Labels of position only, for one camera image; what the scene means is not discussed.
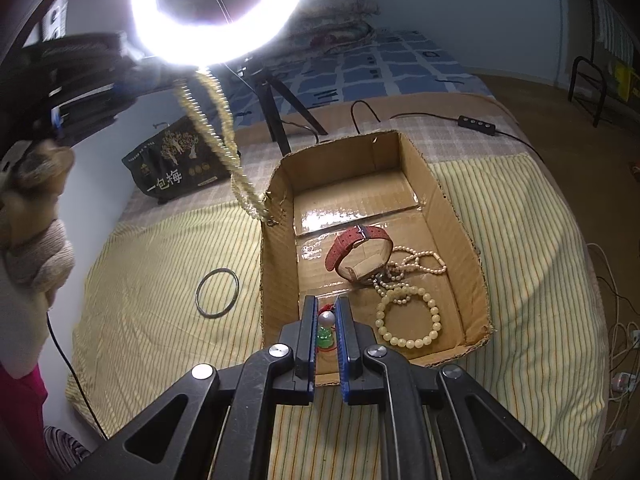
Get white cables on floor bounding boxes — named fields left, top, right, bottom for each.
left=584, top=242, right=640, bottom=461

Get black metal rack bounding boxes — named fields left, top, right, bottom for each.
left=566, top=55, right=640, bottom=129

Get black printed snack bag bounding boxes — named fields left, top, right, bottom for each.
left=122, top=116, right=230, bottom=205

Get red strap wristwatch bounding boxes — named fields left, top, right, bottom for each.
left=324, top=224, right=394, bottom=284

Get hanging striped towel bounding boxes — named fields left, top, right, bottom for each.
left=594, top=0, right=634, bottom=65

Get thin dark bangle ring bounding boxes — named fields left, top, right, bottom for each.
left=194, top=268, right=241, bottom=319

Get thin pearl strand necklace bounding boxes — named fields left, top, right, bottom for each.
left=372, top=245, right=448, bottom=306

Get black tripod stand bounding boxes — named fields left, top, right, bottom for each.
left=234, top=62, right=330, bottom=157

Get twisted white pearl necklace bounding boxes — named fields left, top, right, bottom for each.
left=173, top=66, right=278, bottom=229

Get black light power cable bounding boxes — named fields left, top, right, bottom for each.
left=278, top=98, right=549, bottom=166

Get black inline light controller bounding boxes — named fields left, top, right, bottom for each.
left=457, top=115, right=497, bottom=136

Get yellow box on rack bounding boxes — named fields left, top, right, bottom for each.
left=613, top=61, right=640, bottom=104

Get blue checkered bedsheet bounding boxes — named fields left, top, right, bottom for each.
left=255, top=21, right=490, bottom=110

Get white ring light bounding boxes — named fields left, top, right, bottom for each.
left=130, top=0, right=300, bottom=67

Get pink plaid blanket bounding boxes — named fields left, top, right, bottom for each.
left=118, top=92, right=536, bottom=226

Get folded floral quilt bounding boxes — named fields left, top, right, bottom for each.
left=267, top=0, right=380, bottom=60

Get cream bead bracelet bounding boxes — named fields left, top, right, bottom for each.
left=374, top=285, right=444, bottom=351

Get person's left hand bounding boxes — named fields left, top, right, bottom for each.
left=1, top=140, right=75, bottom=249

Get open cardboard box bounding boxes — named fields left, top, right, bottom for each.
left=260, top=130, right=491, bottom=366

